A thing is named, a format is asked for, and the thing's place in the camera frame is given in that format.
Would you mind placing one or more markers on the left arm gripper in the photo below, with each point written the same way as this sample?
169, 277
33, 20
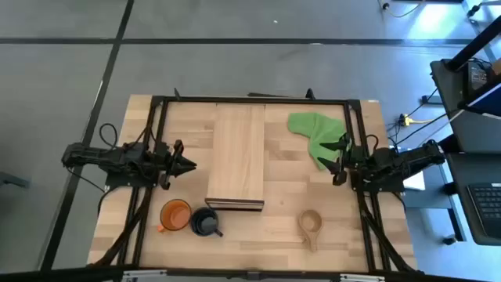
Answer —
166, 166

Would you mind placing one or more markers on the black diagonal pole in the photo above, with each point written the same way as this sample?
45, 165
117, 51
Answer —
475, 45

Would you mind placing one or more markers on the black electronics box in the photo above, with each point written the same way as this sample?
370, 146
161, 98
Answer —
477, 76

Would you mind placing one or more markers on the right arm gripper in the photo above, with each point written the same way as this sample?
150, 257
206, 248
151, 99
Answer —
347, 160

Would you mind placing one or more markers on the grey side desk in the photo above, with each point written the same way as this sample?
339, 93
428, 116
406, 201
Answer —
469, 133

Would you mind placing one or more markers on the green cloth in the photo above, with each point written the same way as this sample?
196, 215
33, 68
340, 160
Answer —
319, 127

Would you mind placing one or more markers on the black keyboard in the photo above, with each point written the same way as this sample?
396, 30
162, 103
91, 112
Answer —
487, 203

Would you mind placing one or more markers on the black camera mount beam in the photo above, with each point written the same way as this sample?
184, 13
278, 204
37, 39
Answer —
58, 274

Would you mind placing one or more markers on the wooden shelf with black frame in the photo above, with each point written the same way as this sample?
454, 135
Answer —
236, 152

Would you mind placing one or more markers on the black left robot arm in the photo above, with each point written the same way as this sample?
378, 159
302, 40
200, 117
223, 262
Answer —
102, 158

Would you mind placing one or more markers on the orange mug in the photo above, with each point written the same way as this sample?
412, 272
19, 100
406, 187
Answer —
175, 215

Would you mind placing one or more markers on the black aluminium rig frame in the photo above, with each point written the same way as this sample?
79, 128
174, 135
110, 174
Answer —
254, 100

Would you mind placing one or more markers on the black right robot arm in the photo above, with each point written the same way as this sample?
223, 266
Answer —
399, 162

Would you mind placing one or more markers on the black mug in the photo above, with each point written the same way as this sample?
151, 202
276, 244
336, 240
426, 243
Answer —
203, 222

